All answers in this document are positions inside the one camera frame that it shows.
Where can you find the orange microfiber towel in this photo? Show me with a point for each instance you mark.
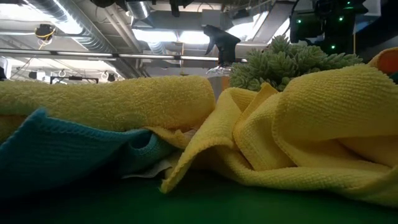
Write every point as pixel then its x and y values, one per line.
pixel 387 62

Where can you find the clear spray bottle black trigger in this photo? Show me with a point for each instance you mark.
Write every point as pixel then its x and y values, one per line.
pixel 222 43

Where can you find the green table mat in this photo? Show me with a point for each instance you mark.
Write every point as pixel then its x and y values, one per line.
pixel 186 208

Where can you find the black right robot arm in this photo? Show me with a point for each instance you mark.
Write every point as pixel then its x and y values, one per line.
pixel 329 28

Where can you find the bright ceiling light panel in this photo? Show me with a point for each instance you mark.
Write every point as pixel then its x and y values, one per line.
pixel 192 37

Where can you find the silver spiral air duct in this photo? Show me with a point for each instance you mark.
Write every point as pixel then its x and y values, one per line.
pixel 87 34
pixel 138 9

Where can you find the yellow microfiber towel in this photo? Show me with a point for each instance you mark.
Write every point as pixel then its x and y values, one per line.
pixel 311 124
pixel 109 99

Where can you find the grey horizontal ceiling pipe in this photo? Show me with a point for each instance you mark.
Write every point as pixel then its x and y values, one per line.
pixel 46 53

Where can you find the artificial succulent in grey pot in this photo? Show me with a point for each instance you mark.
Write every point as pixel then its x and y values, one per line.
pixel 280 62

